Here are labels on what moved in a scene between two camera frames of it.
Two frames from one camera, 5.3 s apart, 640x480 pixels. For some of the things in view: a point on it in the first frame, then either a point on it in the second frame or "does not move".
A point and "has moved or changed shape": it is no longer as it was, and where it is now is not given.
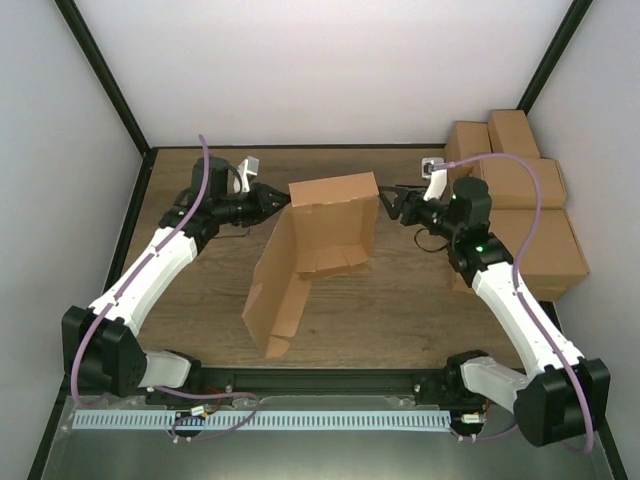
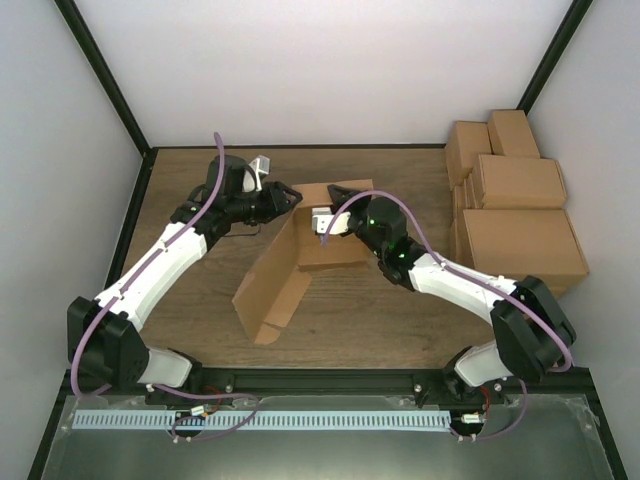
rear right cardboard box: [509, 131] does not move
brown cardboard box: [327, 227] has moved or changed shape
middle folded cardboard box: [512, 185] does not move
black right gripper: [413, 196] to [337, 200]
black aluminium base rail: [305, 385] does not move
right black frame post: [553, 54] does not move
